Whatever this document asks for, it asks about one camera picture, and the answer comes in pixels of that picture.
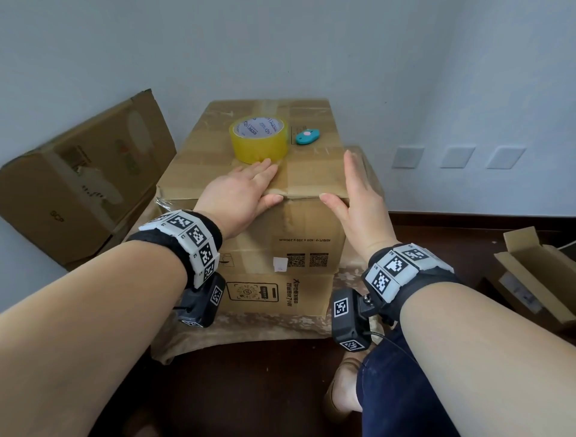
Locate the person's left hand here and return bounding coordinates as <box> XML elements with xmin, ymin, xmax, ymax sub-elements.
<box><xmin>193</xmin><ymin>158</ymin><xmax>284</xmax><ymax>242</ymax></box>

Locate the person's right hand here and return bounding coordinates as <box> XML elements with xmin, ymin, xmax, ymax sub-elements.
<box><xmin>319</xmin><ymin>150</ymin><xmax>397</xmax><ymax>261</ymax></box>

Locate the large taped cardboard box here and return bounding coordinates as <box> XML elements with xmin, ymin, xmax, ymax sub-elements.
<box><xmin>155</xmin><ymin>99</ymin><xmax>350</xmax><ymax>317</ymax></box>

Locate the person's left forearm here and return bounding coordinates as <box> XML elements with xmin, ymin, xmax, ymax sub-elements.
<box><xmin>0</xmin><ymin>241</ymin><xmax>190</xmax><ymax>437</ymax></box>

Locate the person's right forearm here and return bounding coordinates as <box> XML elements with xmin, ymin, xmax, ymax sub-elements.
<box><xmin>396</xmin><ymin>281</ymin><xmax>576</xmax><ymax>437</ymax></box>

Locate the yellow packing tape roll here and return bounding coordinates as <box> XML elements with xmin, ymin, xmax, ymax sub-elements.
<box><xmin>229</xmin><ymin>115</ymin><xmax>290</xmax><ymax>165</ymax></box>

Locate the left wristband with marker tiles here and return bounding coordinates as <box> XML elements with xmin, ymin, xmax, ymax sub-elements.
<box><xmin>125</xmin><ymin>209</ymin><xmax>224</xmax><ymax>290</ymax></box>

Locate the wristband with marker tiles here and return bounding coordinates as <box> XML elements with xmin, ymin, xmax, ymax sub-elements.
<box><xmin>361</xmin><ymin>243</ymin><xmax>461</xmax><ymax>317</ymax></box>
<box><xmin>125</xmin><ymin>209</ymin><xmax>224</xmax><ymax>290</ymax></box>

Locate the right wristband with marker tiles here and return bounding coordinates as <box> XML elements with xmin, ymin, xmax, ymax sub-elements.
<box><xmin>361</xmin><ymin>243</ymin><xmax>461</xmax><ymax>317</ymax></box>

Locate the person's tan shoe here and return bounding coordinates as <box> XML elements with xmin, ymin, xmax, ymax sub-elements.
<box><xmin>322</xmin><ymin>350</ymin><xmax>371</xmax><ymax>425</ymax></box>

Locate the person's leg in blue jeans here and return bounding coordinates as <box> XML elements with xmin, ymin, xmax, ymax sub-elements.
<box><xmin>355</xmin><ymin>328</ymin><xmax>462</xmax><ymax>437</ymax></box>

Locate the leaning printed cardboard box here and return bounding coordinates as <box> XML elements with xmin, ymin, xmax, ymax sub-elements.
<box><xmin>0</xmin><ymin>89</ymin><xmax>177</xmax><ymax>272</ymax></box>

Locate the small open cardboard box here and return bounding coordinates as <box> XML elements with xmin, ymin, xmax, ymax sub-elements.
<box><xmin>492</xmin><ymin>226</ymin><xmax>576</xmax><ymax>335</ymax></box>

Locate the white wall socket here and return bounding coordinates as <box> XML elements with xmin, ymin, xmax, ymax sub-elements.
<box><xmin>440</xmin><ymin>145</ymin><xmax>477</xmax><ymax>170</ymax></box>
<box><xmin>392</xmin><ymin>145</ymin><xmax>425</xmax><ymax>170</ymax></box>

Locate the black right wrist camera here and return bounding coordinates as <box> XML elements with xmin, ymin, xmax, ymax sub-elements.
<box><xmin>331</xmin><ymin>288</ymin><xmax>384</xmax><ymax>354</ymax></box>

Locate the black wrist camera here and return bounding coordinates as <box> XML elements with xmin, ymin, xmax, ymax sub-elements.
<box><xmin>177</xmin><ymin>272</ymin><xmax>227</xmax><ymax>330</ymax></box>
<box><xmin>331</xmin><ymin>288</ymin><xmax>384</xmax><ymax>354</ymax></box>

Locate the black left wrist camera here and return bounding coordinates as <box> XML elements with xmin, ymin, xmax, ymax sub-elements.
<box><xmin>177</xmin><ymin>272</ymin><xmax>227</xmax><ymax>330</ymax></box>

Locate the thin black camera cable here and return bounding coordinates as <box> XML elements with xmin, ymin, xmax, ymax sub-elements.
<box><xmin>369</xmin><ymin>315</ymin><xmax>417</xmax><ymax>361</ymax></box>

